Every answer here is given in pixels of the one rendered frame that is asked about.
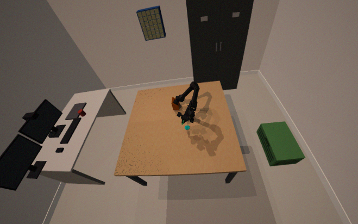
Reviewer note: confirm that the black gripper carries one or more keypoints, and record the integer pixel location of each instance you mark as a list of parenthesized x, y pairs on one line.
[(179, 114)]

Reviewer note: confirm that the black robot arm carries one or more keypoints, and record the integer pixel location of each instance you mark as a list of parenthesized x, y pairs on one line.
[(193, 102)]

